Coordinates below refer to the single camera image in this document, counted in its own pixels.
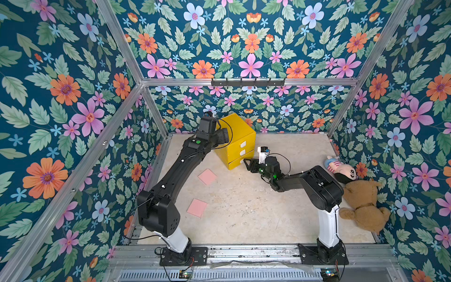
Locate yellow drawer cabinet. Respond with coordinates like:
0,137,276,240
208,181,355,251
215,114,256,170

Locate pink sticky note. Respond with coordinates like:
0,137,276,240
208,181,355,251
187,199,208,218
198,169,217,186

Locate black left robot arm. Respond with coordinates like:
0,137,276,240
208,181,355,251
137,112,234,254

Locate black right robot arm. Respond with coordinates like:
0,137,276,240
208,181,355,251
244,156,344,250

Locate pink plush doll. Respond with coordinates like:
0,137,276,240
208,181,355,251
324,156,358,184

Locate brown teddy bear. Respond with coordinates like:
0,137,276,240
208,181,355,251
339,180,391,234

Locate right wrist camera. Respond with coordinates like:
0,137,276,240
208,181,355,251
257,146,270,164

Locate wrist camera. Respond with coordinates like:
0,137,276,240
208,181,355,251
197,111,217,139
257,146,270,164

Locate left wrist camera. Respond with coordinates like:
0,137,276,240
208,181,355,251
197,111,217,139

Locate metal hook rail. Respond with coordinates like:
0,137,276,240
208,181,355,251
210,78,285,88

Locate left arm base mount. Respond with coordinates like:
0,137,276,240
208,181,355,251
158,246,209,267

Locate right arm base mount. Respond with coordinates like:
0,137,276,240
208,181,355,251
297,239,349,266

